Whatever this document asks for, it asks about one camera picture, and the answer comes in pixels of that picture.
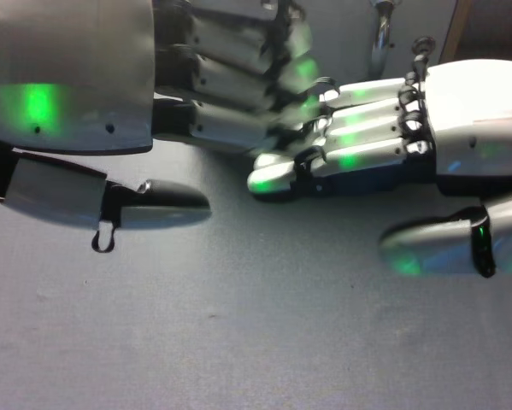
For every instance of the grey table cloth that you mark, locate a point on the grey table cloth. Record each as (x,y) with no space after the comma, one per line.
(238,333)

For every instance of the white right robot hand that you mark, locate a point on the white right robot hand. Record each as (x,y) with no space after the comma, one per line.
(473,107)

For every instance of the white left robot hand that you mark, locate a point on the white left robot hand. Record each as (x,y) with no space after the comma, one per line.
(67,64)

